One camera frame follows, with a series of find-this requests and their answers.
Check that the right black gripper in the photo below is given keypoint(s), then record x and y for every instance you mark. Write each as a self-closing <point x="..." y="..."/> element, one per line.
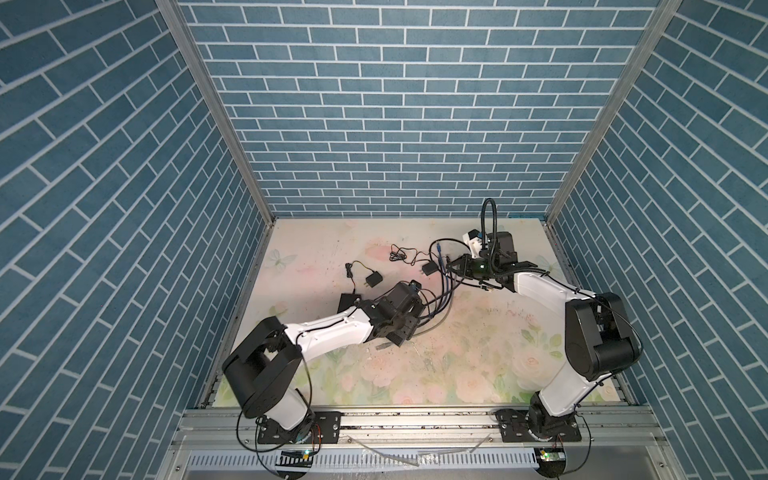
<point x="464" y="261"/>

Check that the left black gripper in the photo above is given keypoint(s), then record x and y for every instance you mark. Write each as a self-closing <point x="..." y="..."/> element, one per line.
<point x="410" y="326"/>

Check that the black network switch blue ports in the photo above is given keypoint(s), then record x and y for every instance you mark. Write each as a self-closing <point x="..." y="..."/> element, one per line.
<point x="347" y="300"/>

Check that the black power adapter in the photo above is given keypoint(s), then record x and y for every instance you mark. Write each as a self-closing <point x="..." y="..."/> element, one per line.
<point x="373" y="279"/>
<point x="413" y="257"/>

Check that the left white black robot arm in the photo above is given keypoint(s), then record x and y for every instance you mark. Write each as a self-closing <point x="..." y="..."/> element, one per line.
<point x="261" y="369"/>

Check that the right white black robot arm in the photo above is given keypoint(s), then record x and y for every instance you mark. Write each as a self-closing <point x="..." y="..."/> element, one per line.
<point x="599" y="341"/>

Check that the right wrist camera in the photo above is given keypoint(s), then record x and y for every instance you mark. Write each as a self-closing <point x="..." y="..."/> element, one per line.
<point x="474" y="241"/>

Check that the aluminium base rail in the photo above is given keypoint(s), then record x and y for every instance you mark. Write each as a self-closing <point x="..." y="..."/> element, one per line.
<point x="467" y="442"/>

